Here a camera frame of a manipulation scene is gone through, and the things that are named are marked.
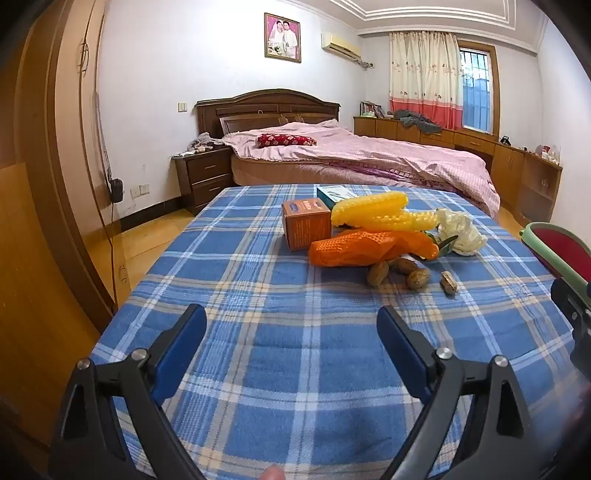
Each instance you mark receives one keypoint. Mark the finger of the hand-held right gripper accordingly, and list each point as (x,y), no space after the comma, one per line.
(575,307)

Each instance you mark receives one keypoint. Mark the group of small jars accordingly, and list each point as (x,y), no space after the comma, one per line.
(548,154)

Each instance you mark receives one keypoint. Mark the green bin with red inside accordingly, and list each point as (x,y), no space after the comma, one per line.
(563,244)

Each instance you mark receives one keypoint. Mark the framed wall photo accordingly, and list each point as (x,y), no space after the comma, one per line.
(282,38)

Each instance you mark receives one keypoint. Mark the dark wooden nightstand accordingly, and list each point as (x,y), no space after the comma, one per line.
(205,177)

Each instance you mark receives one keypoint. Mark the orange foam fruit net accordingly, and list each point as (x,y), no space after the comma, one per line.
(351,247)

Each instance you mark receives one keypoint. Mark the small brown shell piece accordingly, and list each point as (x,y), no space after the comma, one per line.
(449,283)

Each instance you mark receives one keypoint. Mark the wooden framed window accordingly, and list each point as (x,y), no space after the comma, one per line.
(475,87)

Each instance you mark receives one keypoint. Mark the brown walnut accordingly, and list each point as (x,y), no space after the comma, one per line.
(418,279)
(405,265)
(377,274)

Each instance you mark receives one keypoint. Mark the cream and red curtain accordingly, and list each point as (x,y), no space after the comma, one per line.
(422,78)

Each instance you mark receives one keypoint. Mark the black charger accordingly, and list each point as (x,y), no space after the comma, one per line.
(117,190)

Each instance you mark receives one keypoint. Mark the wall air conditioner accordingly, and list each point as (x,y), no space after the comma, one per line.
(340,45)

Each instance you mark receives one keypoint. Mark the teal plastic piece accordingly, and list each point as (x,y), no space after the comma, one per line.
(447,244)

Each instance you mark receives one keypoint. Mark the red floral pillow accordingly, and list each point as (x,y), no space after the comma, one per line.
(286,140)

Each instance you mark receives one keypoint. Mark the white foam fruit net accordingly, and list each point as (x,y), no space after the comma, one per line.
(461,230)

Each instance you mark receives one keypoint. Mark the person's left hand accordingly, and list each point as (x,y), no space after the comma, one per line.
(273,474)

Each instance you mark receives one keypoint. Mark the teal and white medicine box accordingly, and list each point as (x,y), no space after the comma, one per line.
(330,194)

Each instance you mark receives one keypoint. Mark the row of books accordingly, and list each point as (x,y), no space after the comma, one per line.
(373,110)

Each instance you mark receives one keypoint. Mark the yellow foam fruit net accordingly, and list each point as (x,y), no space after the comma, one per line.
(369,210)

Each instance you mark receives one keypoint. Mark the orange cardboard box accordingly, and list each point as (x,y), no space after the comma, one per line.
(304,226)

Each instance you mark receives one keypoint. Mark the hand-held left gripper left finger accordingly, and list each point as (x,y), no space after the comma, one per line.
(180,350)

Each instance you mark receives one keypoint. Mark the blue plaid blanket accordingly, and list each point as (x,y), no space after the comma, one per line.
(277,369)

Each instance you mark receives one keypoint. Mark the pile of cloth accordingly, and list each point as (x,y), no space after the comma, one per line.
(203,143)

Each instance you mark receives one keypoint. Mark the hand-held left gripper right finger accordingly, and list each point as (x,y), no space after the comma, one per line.
(401,350)

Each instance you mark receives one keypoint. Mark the brown wooden bed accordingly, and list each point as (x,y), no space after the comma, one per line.
(258,106)

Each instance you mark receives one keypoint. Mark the pink quilt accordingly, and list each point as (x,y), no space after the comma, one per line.
(369,152)

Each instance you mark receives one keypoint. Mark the wooden wardrobe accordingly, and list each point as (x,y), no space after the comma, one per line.
(37,207)

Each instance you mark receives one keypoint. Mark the grey clothes pile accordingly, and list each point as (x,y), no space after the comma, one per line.
(415,119)

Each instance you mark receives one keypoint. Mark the long wooden cabinet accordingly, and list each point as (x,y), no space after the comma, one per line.
(508,166)

